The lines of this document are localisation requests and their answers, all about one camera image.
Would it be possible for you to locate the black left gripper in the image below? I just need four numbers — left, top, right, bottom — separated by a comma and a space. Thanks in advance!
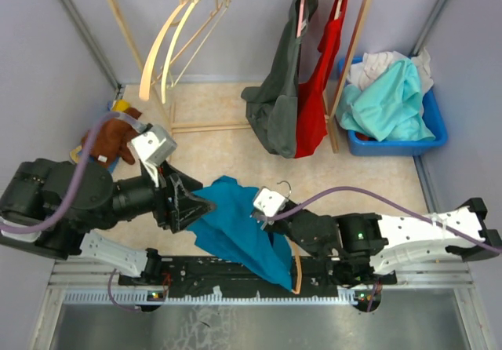
75, 159, 219, 234

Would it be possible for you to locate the orange wooden hanger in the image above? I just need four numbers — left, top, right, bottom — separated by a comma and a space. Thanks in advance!
276, 180, 303, 295

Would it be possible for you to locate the blue t shirt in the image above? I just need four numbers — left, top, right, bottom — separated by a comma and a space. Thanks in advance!
187, 176, 293, 291

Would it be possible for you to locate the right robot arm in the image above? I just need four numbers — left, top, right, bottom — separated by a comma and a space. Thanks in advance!
187, 191, 501, 289

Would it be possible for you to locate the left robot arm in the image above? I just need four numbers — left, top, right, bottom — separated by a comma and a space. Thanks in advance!
1, 159, 216, 285

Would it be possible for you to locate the red t shirt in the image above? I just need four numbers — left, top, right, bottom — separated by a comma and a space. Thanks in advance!
295, 0, 348, 159

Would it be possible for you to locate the light wooden hanger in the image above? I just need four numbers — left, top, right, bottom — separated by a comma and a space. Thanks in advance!
138, 0, 231, 102

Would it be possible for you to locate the grey t shirt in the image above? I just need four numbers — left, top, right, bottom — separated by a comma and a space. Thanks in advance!
241, 0, 318, 159

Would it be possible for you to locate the cream wooden hanger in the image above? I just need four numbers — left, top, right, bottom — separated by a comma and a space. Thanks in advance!
160, 0, 233, 104

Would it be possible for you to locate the pink hanger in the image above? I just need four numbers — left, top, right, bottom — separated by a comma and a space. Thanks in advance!
296, 0, 307, 38

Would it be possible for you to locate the brown cloth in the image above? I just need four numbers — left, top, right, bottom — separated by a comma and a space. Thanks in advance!
90, 118, 139, 169

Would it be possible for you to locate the blue cloth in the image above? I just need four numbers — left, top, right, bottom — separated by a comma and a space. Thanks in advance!
89, 156, 119, 173

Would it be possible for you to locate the blue plastic bin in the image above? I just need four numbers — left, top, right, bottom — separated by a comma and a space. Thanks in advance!
347, 57, 448, 156

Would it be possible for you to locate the yellow cloth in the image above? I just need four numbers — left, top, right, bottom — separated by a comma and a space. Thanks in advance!
110, 99, 131, 112

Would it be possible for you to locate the beige towel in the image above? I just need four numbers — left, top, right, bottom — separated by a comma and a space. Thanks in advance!
70, 145, 82, 164

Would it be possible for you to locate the turquoise cloth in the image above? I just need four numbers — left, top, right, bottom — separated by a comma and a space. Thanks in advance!
336, 58, 435, 142

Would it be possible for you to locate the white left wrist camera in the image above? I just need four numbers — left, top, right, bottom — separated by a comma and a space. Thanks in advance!
131, 124, 177, 188

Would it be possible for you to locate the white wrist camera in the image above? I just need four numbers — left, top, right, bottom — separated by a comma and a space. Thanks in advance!
131, 124, 177, 188
251, 187, 288, 230

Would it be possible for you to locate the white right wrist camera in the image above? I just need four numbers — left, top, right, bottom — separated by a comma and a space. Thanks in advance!
251, 187, 288, 230

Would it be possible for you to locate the white toothed cable duct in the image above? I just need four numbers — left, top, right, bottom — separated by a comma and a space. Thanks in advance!
64, 289, 377, 307

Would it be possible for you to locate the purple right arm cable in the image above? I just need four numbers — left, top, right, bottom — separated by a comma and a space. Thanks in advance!
270, 187, 502, 314

